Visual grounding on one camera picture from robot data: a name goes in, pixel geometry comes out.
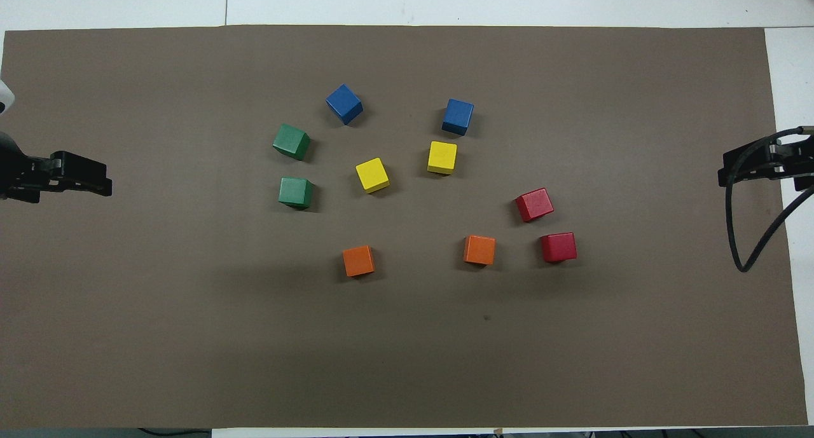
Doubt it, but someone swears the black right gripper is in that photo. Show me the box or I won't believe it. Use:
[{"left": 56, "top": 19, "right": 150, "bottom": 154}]
[{"left": 719, "top": 135, "right": 814, "bottom": 191}]

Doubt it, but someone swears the blue wooden block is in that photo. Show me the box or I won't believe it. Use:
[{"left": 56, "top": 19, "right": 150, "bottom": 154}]
[
  {"left": 441, "top": 99, "right": 474, "bottom": 137},
  {"left": 326, "top": 84, "right": 364, "bottom": 126}
]

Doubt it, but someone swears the black cable beside table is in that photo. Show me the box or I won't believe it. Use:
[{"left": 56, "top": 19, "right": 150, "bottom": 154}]
[{"left": 139, "top": 427, "right": 212, "bottom": 438}]

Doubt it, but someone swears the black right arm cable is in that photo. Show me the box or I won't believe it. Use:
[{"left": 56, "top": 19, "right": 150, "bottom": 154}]
[{"left": 725, "top": 127, "right": 814, "bottom": 273}]

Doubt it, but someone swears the red wooden block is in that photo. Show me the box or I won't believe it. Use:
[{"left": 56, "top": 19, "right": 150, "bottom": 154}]
[
  {"left": 541, "top": 232, "right": 578, "bottom": 264},
  {"left": 514, "top": 188, "right": 555, "bottom": 223}
]

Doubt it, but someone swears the green wooden block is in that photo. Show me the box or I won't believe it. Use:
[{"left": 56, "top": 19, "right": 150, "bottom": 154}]
[
  {"left": 278, "top": 177, "right": 314, "bottom": 210},
  {"left": 272, "top": 123, "right": 312, "bottom": 162}
]

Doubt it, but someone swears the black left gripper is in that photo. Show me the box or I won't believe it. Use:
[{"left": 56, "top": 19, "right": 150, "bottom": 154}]
[{"left": 0, "top": 133, "right": 113, "bottom": 203}]

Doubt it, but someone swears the brown table mat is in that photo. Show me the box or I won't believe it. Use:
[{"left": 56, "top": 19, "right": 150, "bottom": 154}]
[{"left": 0, "top": 25, "right": 808, "bottom": 430}]

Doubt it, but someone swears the orange wooden block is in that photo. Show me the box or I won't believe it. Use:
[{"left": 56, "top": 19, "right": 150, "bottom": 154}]
[
  {"left": 342, "top": 245, "right": 376, "bottom": 278},
  {"left": 463, "top": 235, "right": 497, "bottom": 266}
]

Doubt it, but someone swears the yellow wooden block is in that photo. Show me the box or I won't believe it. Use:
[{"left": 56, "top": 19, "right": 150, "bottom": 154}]
[
  {"left": 355, "top": 158, "right": 390, "bottom": 194},
  {"left": 427, "top": 140, "right": 458, "bottom": 175}
]

